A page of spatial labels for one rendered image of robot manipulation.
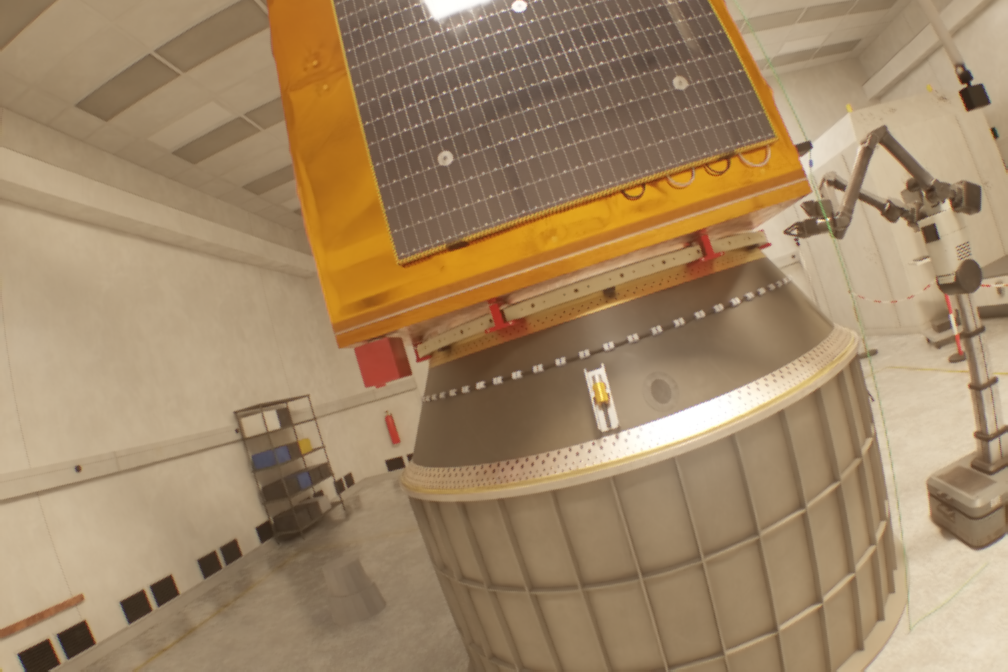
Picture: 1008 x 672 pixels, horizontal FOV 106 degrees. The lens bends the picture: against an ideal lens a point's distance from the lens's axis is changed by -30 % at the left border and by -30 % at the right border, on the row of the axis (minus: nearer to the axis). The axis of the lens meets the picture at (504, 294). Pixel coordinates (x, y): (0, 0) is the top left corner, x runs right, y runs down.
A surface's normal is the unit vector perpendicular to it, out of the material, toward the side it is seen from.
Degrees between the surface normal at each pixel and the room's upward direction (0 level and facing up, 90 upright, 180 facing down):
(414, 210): 90
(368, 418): 90
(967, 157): 90
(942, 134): 90
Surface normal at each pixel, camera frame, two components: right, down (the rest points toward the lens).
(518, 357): -0.58, -0.40
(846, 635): 0.32, -0.22
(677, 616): -0.22, -0.05
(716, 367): -0.04, -0.58
